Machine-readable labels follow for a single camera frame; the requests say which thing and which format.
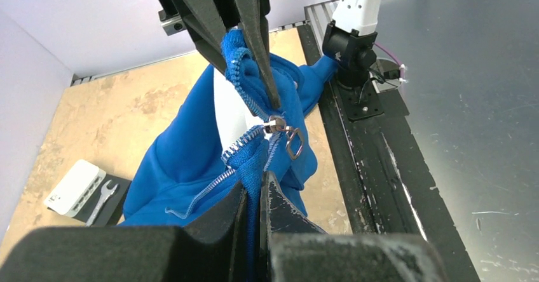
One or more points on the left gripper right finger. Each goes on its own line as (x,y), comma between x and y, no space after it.
(293,248)

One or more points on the white small box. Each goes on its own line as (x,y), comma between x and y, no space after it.
(75,188)

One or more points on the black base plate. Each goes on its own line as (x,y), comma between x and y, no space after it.
(386,184)

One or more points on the black flat block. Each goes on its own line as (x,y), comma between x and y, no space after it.
(112,209)

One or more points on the silver wrench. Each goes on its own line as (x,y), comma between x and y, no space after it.
(106,191)

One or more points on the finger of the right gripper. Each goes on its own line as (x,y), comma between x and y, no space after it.
(254,24)
(205,26)

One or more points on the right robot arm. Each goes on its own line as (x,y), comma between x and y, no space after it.
(349,37)

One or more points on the aluminium frame rail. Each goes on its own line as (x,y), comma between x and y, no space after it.
(316,15)

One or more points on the blue zip jacket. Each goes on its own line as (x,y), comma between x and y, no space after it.
(186,170)

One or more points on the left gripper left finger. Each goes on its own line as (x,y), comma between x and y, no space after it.
(211,248)

